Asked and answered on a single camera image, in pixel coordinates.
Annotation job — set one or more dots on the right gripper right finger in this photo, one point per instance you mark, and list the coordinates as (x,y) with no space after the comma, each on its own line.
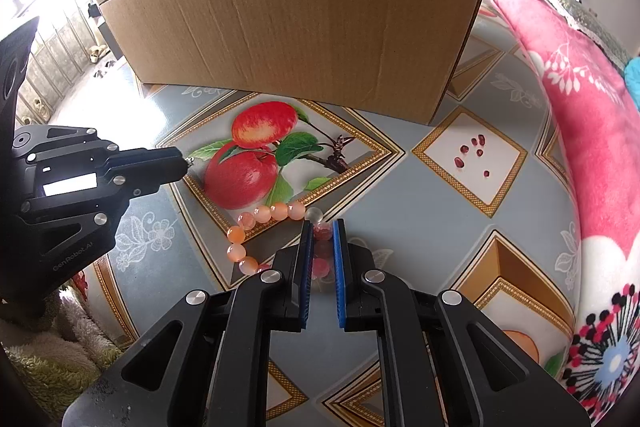
(442,361)

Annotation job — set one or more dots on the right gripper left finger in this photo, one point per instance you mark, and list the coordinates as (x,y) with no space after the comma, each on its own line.
(205,361)

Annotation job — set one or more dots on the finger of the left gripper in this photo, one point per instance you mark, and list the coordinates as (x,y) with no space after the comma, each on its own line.
(125,180)
(140,156)

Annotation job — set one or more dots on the green fluffy rug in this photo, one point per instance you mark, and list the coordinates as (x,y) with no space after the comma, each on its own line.
(56,348)

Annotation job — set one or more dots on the fruit pattern tablecloth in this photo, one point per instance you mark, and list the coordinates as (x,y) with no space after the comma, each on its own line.
(477,201)

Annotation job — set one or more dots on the pink floral blanket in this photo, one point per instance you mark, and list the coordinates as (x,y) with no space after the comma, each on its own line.
(599,130)

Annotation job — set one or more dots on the brown cardboard box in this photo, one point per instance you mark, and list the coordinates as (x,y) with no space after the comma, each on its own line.
(390,57)

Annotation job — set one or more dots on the light blue blanket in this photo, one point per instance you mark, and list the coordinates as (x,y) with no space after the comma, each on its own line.
(632,80)

